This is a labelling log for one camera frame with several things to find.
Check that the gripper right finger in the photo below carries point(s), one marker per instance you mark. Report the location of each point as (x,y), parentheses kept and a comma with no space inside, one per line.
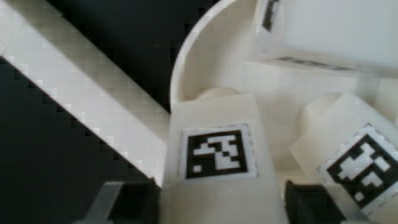
(310,206)

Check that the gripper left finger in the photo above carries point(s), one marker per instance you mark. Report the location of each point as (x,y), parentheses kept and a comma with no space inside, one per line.
(126,204)

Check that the white stool leg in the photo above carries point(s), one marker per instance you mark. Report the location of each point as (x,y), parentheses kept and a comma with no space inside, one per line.
(346,151)
(221,187)
(332,34)

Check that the white round stool seat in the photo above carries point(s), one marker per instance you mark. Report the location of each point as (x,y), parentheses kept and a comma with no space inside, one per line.
(216,64)

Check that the white front fence bar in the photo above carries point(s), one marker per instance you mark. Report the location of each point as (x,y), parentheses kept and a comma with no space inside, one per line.
(72,71)

